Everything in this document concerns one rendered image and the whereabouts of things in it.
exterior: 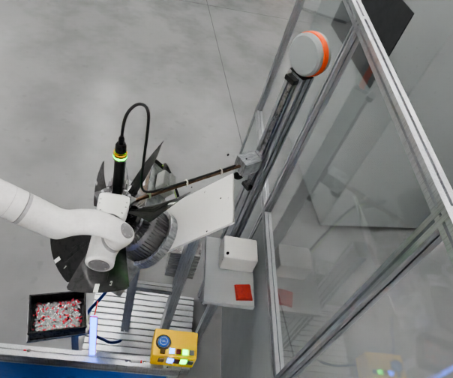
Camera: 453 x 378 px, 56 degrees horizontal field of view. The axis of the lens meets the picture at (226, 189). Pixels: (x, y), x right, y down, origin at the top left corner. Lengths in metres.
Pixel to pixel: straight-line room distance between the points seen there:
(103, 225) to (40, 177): 2.31
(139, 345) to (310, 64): 1.86
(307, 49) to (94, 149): 2.48
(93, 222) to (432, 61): 2.14
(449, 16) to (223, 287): 1.88
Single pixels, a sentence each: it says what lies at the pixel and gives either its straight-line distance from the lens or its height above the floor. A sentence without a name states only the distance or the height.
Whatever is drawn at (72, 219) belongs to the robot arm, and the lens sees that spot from 1.25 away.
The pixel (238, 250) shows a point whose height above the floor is 0.97.
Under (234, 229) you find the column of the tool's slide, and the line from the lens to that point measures 2.26.
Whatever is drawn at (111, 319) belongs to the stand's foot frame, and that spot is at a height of 0.07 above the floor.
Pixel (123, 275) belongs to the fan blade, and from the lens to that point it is 1.59.
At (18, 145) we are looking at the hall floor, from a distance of 3.77.
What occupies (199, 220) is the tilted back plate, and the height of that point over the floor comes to 1.23.
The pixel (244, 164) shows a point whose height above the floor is 1.38.
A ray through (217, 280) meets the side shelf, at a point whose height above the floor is 0.86.
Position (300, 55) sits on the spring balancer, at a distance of 1.62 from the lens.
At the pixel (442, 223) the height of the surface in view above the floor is 2.03.
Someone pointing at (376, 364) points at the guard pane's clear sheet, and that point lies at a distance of 1.18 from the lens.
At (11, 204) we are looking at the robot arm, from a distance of 1.20.
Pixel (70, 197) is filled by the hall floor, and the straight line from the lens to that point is 3.37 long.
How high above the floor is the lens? 2.58
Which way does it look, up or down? 46 degrees down
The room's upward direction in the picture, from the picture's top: 20 degrees clockwise
